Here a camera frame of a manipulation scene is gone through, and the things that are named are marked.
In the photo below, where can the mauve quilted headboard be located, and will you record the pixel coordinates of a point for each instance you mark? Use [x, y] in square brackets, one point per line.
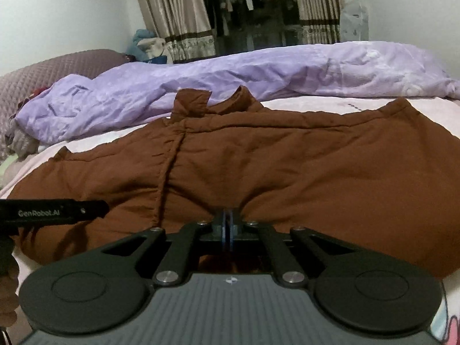
[54, 68]

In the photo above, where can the balcony glass door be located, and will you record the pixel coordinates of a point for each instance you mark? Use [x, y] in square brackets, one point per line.
[251, 43]

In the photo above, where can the brown padded jacket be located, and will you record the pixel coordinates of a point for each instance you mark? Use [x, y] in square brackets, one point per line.
[287, 172]

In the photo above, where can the beige striped curtain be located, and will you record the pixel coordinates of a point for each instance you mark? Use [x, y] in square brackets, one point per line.
[172, 14]
[316, 7]

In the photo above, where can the red cloth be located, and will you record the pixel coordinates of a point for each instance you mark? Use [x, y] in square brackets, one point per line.
[36, 93]

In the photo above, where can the covered standing fan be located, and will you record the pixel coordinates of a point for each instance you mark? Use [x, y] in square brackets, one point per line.
[354, 25]

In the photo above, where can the purple duvet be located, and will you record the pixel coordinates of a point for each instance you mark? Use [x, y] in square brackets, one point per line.
[251, 72]

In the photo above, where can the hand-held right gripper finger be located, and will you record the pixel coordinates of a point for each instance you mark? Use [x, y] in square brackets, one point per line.
[223, 230]
[230, 230]

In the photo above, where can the person's left forearm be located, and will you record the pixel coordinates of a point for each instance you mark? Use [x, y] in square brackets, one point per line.
[7, 294]

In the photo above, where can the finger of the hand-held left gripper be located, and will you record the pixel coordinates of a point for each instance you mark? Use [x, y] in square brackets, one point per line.
[95, 209]

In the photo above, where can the pink printed blanket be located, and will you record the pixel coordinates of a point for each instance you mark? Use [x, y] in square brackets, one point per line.
[323, 105]

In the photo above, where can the pile of grey clothes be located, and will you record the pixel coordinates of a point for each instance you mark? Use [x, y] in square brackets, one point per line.
[21, 142]

